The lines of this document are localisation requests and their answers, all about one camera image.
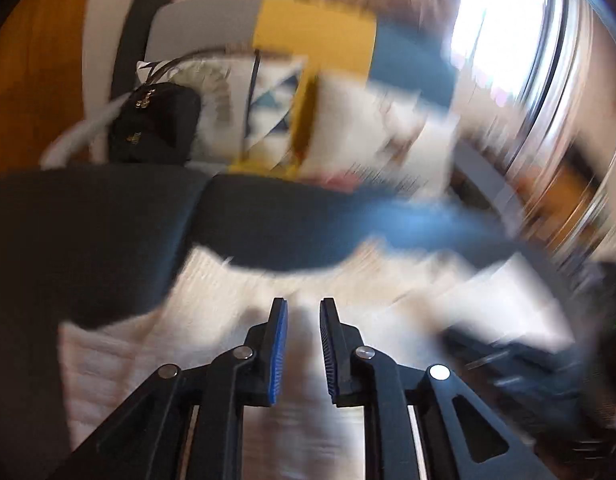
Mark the deer print pillow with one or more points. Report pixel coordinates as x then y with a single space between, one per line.
348 125

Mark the black handbag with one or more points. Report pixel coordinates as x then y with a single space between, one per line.
153 125

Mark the window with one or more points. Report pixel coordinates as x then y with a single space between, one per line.
493 20

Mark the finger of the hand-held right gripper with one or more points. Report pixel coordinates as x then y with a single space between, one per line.
480 355

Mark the grey yellow blue sofa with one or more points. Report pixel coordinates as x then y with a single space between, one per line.
313 30

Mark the triangle pattern pillow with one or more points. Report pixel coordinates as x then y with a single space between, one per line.
273 90

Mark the cream knit sweater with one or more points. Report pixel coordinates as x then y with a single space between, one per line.
138 360

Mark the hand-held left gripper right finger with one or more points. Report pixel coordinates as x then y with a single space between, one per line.
328 350

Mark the black rolled mat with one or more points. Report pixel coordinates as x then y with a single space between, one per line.
138 25

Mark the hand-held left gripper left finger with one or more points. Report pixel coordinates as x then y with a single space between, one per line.
278 350

